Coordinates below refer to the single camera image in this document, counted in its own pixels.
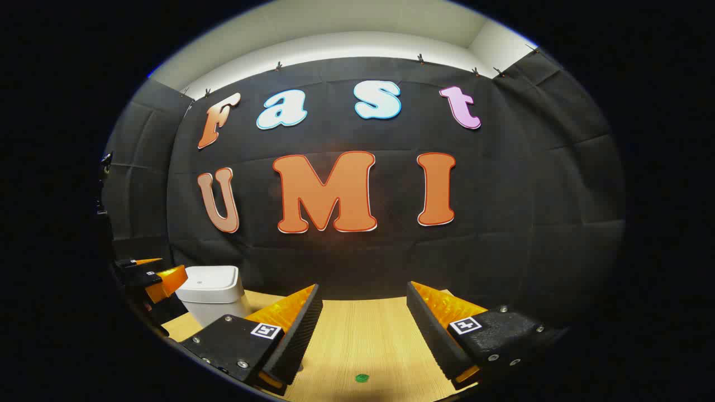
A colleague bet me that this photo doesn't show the wooden desktop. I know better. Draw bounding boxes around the wooden desktop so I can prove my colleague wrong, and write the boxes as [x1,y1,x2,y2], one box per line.
[161,289,487,402]

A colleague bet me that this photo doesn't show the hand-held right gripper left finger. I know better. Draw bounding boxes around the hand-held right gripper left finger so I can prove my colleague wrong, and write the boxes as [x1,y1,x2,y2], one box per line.
[179,283,324,397]

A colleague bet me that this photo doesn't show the black backdrop cloth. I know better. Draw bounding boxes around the black backdrop cloth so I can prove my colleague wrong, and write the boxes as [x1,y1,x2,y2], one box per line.
[99,47,627,336]

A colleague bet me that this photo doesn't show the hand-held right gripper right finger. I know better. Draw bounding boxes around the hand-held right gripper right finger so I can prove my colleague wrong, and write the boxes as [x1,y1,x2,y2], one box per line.
[406,281,570,391]

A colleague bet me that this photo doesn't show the white desktop garbage bin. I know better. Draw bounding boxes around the white desktop garbage bin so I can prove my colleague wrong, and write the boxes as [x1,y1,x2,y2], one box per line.
[175,265,252,328]

